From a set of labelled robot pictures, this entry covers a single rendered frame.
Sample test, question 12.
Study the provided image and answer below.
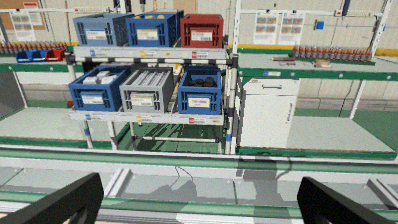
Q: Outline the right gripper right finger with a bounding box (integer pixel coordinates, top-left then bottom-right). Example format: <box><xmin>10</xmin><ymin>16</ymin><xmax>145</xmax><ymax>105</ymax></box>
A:
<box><xmin>297</xmin><ymin>177</ymin><xmax>397</xmax><ymax>224</ymax></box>

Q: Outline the row of blue and red plastic bins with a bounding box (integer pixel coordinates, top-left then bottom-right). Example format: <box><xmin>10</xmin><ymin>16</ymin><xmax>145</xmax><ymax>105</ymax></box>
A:
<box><xmin>16</xmin><ymin>49</ymin><xmax>66</xmax><ymax>63</ymax></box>

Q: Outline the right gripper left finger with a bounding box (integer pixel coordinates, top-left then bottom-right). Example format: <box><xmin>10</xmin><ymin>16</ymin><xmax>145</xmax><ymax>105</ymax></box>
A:
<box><xmin>0</xmin><ymin>172</ymin><xmax>104</xmax><ymax>224</ymax></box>

